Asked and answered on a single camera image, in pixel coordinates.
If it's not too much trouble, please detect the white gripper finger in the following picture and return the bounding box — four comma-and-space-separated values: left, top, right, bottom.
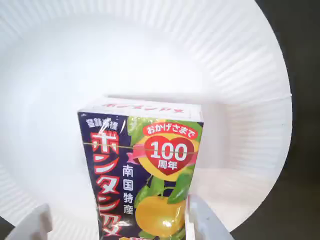
184, 193, 236, 240
4, 203, 54, 240

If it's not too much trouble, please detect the candy box with citrus print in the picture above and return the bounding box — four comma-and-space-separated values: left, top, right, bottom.
76, 95, 205, 240

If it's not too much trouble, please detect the white paper plate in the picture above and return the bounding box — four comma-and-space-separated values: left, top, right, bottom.
0, 0, 293, 240

